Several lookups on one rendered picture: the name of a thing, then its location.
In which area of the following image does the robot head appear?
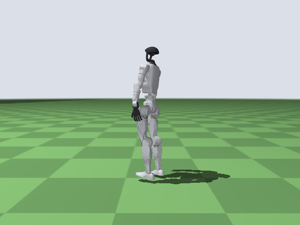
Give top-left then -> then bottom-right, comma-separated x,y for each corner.
145,47 -> 159,65

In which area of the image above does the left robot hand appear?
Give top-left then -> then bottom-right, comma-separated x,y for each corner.
131,102 -> 142,122

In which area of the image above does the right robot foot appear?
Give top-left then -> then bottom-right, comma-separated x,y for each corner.
151,169 -> 164,176

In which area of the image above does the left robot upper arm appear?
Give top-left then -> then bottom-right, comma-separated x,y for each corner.
137,64 -> 150,88

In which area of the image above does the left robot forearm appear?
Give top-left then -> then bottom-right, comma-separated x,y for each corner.
132,82 -> 141,107

